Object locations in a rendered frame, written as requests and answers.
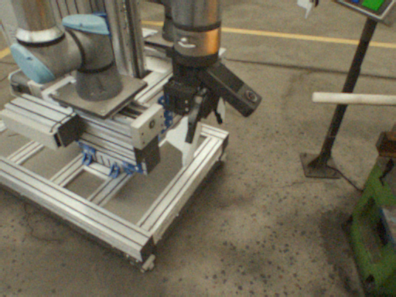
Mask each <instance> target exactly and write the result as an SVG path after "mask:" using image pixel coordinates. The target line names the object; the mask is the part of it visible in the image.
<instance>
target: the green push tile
mask: <svg viewBox="0 0 396 297"><path fill-rule="evenodd" d="M385 1H386V0H365V1H363V4H362V5H363V6H364V7H366V8H368V9H372V10H374V11H375V12H377V11H378V9H380V8H381V6H382V5H383V4H384V2H385Z"/></svg>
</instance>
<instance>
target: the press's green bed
mask: <svg viewBox="0 0 396 297"><path fill-rule="evenodd" d="M386 176H387V174H383V172H382V171H381V168H380V167H379V165H378V163H377V161H376V163H375V164H374V167H372V170H371V171H370V174H369V175H368V179H369V180H370V182H369V183H368V185H367V186H366V188H365V190H364V192H363V194H361V196H360V199H359V200H358V202H357V205H356V206H355V207H354V208H353V212H352V213H351V214H350V217H349V218H348V220H347V222H346V224H343V229H344V231H345V236H346V239H347V242H348V244H349V249H350V252H351V254H352V259H353V262H354V264H355V266H356V271H357V274H358V277H359V281H360V284H361V287H362V289H363V294H364V297H396V257H395V254H394V252H393V248H392V246H391V243H390V239H389V238H388V235H387V233H386V229H385V228H384V225H383V223H382V219H381V216H380V214H379V210H378V209H379V206H380V205H395V206H396V199H395V197H394V194H393V193H392V191H391V189H390V186H389V185H388V183H387V180H386V179H385V178H386Z"/></svg>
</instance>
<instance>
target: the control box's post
mask: <svg viewBox="0 0 396 297"><path fill-rule="evenodd" d="M376 27H377V21H374V20H372V19H370V18H368V17H367V21H366V23H365V25H364V27H363V32H362V34H361V35H360V41H359V43H358V46H357V49H356V52H355V54H354V57H353V61H352V63H351V65H350V68H349V72H348V74H347V76H346V81H345V83H344V85H343V89H342V92H343V94H351V91H352V90H353V86H354V84H355V81H356V79H357V75H358V73H359V72H360V67H361V65H362V62H363V61H364V57H365V54H366V53H367V48H368V46H369V45H370V41H371V39H372V37H373V34H374V30H375V29H376ZM346 106H347V105H346V104H337V106H336V109H335V112H334V114H333V117H332V121H331V123H330V126H329V129H328V132H327V133H328V136H333V137H335V135H336V131H337V129H338V127H339V123H340V121H341V118H342V117H343V112H344V110H345V108H346ZM333 139H334V138H328V137H327V136H326V137H325V141H324V143H323V146H322V148H321V152H320V154H319V155H320V159H319V162H318V164H317V166H318V167H319V165H320V163H321V160H322V158H325V161H326V158H327V156H328V152H329V149H330V148H331V145H332V142H333Z"/></svg>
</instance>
